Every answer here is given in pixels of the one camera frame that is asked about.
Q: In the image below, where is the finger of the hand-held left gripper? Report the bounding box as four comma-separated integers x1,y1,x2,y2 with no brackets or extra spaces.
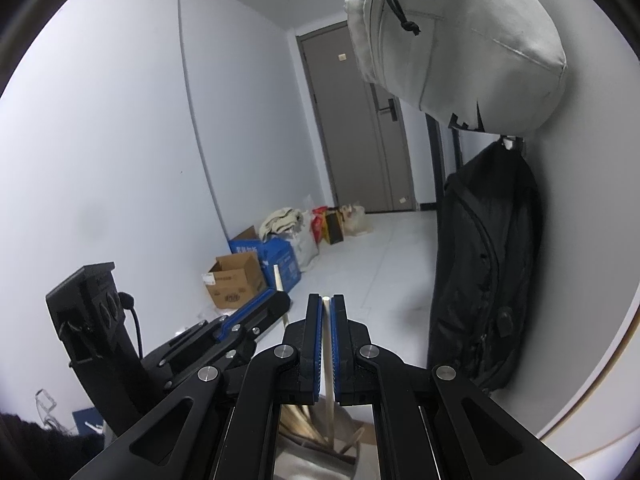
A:
219,290,293,373
171,288,278,347

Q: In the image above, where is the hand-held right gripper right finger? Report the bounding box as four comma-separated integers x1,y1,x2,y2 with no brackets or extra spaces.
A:
329,294,587,480

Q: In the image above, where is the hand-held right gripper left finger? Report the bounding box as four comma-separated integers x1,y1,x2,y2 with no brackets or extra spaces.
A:
69,293,324,480

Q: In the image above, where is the wooden chopstick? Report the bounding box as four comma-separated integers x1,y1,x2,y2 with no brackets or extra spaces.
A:
279,404,326,453
336,422,368,463

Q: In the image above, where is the white grey utensil holder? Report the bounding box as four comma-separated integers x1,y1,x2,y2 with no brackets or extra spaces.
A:
272,402,379,480

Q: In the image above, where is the person's left forearm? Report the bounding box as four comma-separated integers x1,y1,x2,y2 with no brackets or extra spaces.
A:
0,409,108,480

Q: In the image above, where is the brown cardboard box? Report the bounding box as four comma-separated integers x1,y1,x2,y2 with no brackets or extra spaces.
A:
202,252,268,309

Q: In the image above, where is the blue cardboard box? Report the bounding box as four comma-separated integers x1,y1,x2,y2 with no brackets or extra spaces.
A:
228,226,303,291

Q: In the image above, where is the blue shoe box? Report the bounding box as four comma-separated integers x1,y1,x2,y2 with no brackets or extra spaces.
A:
72,406,107,436

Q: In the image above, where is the cream cloth tote bag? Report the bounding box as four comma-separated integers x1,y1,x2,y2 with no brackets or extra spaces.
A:
259,206,306,241

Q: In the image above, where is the red snack bag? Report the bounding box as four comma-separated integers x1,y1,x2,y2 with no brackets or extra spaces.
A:
311,206,331,243

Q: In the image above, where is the black yellow paper bag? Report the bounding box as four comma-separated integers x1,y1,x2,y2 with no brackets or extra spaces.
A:
322,208,346,246

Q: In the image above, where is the beige plastic bag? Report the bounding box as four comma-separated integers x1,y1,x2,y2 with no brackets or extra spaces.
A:
341,202,373,236

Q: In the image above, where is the black backpack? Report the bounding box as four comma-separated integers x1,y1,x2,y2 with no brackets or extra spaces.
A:
427,140,543,393

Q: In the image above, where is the grey door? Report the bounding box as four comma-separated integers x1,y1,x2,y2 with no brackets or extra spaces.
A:
296,20,416,213

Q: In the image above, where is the black coat rack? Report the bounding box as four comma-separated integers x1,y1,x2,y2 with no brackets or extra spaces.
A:
425,112,526,211

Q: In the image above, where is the white wardrobe wooden trim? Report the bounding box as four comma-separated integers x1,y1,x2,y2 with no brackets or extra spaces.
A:
537,285,640,466

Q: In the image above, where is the light grey backpack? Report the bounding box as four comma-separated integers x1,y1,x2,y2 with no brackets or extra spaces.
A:
344,0,568,133

